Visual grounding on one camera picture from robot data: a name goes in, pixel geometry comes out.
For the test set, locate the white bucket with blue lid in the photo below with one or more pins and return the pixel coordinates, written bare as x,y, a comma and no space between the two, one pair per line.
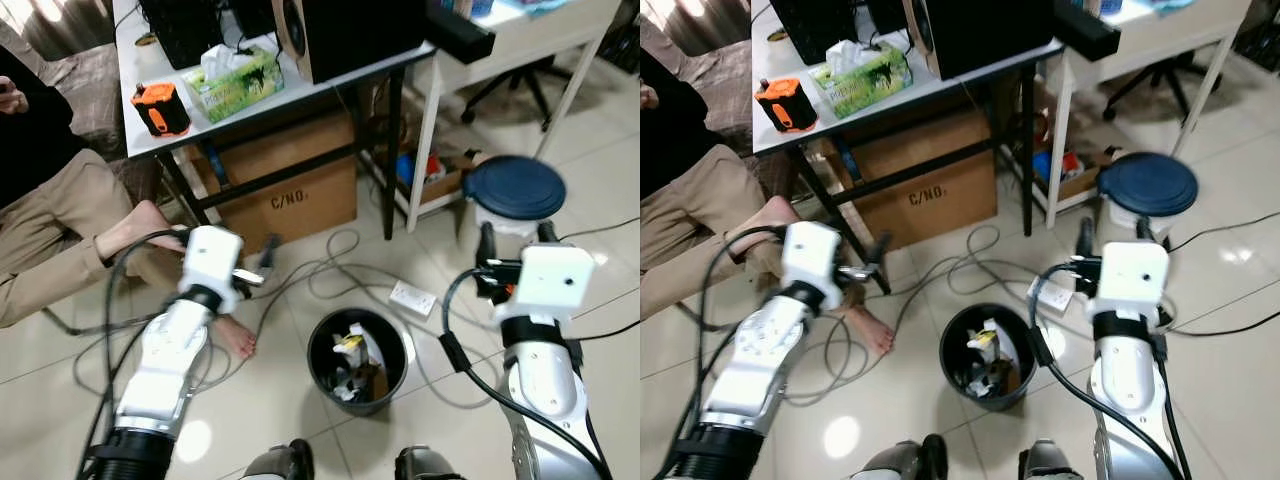
1148,185
515,188

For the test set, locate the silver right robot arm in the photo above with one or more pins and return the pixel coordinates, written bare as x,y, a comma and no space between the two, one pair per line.
1130,390
545,395

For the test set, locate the brown fabric armchair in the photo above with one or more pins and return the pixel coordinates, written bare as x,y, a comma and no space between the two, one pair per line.
730,90
95,95

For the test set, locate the low cardboard tray with items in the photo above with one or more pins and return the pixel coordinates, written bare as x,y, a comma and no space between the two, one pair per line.
1070,175
435,180

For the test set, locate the robot leg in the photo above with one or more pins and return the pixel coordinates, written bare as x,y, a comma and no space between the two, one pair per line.
905,460
1050,462
282,462
428,465

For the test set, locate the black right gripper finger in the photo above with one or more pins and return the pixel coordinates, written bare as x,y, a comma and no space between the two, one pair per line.
549,234
488,243
1143,231
1083,240

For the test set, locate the striped curtain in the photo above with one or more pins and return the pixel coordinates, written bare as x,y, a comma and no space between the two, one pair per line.
700,20
60,22

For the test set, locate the person hand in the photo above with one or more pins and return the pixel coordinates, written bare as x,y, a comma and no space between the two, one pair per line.
12,97
648,97

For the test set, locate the black round rubbish bin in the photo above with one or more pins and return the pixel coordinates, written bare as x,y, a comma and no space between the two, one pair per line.
953,370
322,375

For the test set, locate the yellow white carton trash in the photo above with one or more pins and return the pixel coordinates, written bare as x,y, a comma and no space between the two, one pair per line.
350,348
982,342

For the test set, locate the orange black device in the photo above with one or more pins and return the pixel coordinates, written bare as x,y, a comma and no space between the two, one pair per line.
160,110
786,105

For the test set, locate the white desk with black legs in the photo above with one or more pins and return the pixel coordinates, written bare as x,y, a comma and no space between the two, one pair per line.
300,95
930,90

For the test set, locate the robot left leg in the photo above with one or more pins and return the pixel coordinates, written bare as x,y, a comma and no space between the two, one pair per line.
282,462
905,460

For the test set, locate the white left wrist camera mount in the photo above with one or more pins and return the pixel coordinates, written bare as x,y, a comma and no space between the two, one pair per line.
212,262
812,258

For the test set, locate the person in beige trousers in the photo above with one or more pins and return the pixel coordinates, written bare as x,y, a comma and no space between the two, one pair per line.
690,215
60,215

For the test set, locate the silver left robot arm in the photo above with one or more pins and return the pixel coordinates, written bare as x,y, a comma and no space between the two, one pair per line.
765,350
165,350

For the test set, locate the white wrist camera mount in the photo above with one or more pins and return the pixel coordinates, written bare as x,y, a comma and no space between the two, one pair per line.
212,262
552,280
812,258
1135,278

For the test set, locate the black office chair base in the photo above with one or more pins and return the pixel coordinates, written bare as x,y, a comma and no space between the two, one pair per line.
520,82
1160,78

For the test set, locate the white power strip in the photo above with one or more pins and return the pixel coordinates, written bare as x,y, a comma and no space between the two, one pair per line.
1050,294
413,298

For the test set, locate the green tissue box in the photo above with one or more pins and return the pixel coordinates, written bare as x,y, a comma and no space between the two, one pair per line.
240,90
865,85

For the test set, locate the white table with white legs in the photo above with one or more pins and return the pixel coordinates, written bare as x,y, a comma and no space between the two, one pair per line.
540,25
1170,25

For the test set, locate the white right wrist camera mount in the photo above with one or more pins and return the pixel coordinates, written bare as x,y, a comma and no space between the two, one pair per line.
552,280
1135,278

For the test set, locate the black wood-sided speaker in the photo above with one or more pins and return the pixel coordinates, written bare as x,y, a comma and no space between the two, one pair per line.
360,35
990,32

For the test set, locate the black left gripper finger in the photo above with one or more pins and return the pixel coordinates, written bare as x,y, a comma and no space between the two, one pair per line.
879,252
270,255

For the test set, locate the black computer tower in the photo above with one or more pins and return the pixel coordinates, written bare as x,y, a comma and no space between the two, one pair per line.
185,30
812,28

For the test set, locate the robot right leg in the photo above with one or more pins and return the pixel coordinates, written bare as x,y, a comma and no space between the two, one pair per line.
1050,462
428,465

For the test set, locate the brown cardboard box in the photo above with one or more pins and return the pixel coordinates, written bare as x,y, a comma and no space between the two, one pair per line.
930,190
290,195

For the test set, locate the black long bar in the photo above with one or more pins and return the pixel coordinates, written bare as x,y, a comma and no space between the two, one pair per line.
462,35
1088,32

